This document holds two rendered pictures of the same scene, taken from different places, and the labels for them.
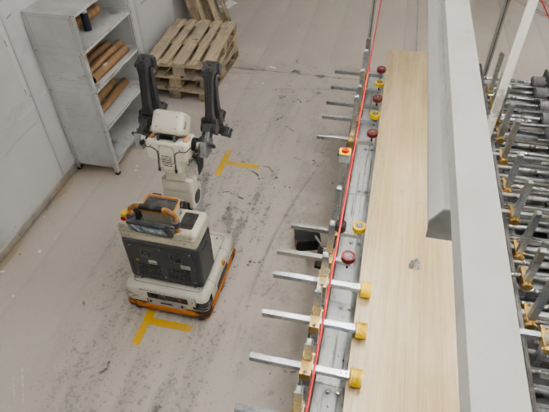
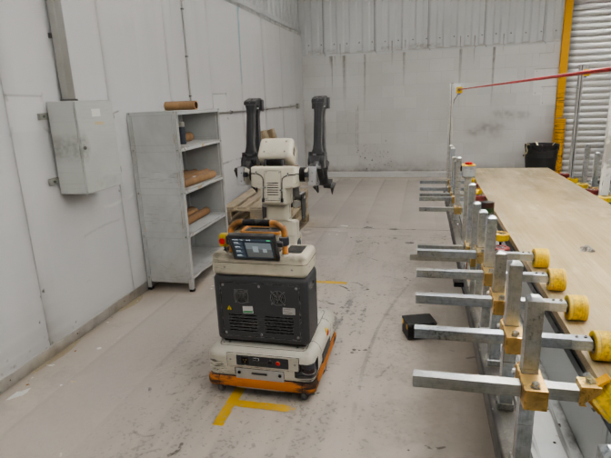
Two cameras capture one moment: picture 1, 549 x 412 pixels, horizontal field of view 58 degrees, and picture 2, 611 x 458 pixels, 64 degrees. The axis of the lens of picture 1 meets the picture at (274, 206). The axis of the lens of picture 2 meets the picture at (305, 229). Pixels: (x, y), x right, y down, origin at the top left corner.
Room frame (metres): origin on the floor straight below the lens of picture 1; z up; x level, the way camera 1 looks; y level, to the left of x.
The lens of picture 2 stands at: (-0.35, 0.49, 1.61)
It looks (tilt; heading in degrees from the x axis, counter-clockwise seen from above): 15 degrees down; 0
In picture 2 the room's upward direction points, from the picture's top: 2 degrees counter-clockwise
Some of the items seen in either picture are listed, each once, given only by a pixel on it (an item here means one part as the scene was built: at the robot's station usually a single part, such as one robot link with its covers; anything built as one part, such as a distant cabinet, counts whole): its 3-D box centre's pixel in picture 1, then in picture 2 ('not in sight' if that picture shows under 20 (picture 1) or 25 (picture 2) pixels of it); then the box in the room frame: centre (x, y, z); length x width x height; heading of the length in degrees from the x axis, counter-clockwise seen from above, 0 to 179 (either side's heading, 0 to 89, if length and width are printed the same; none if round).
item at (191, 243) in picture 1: (169, 237); (267, 283); (2.29, 0.72, 0.59); 0.55 x 0.34 x 0.83; 76
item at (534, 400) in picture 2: not in sight; (529, 383); (0.66, -0.02, 0.95); 0.14 x 0.06 x 0.05; 166
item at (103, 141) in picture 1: (99, 77); (185, 195); (4.17, 1.61, 0.78); 0.90 x 0.45 x 1.55; 166
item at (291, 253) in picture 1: (314, 257); (455, 258); (1.87, -0.22, 0.84); 0.43 x 0.03 x 0.04; 76
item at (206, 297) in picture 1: (183, 267); (276, 343); (2.38, 0.70, 0.16); 0.67 x 0.64 x 0.25; 166
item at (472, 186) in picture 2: (336, 216); (470, 228); (2.14, -0.38, 0.92); 0.04 x 0.04 x 0.48; 76
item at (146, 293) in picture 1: (167, 297); (262, 361); (2.05, 0.75, 0.23); 0.41 x 0.02 x 0.08; 76
